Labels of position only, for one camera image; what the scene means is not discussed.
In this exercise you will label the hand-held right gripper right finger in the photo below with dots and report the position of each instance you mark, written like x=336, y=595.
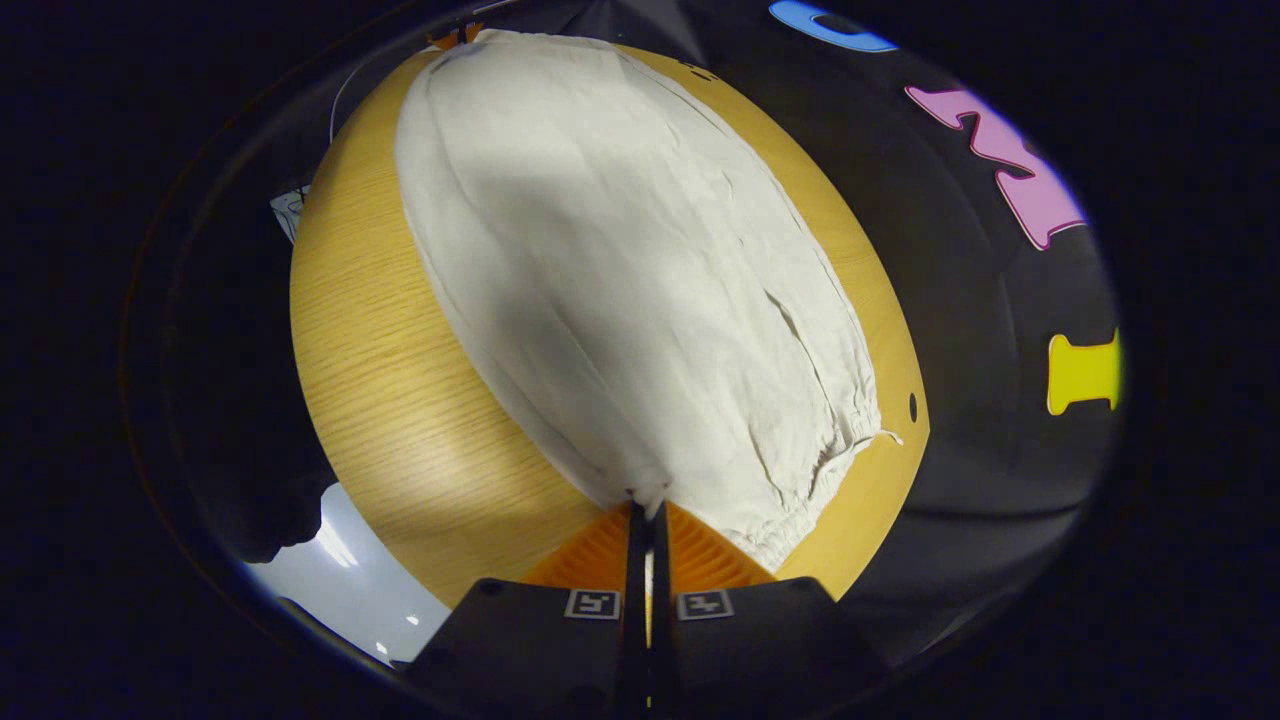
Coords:
x=661, y=600

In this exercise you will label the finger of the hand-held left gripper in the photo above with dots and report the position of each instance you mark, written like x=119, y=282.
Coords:
x=450, y=38

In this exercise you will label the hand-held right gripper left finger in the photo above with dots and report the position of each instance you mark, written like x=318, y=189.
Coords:
x=634, y=600

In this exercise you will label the white jeans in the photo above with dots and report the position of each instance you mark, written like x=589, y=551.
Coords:
x=620, y=280

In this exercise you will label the white patterned object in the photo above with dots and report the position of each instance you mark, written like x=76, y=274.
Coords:
x=291, y=212

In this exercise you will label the black backdrop cloth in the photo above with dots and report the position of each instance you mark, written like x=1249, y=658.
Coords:
x=950, y=300

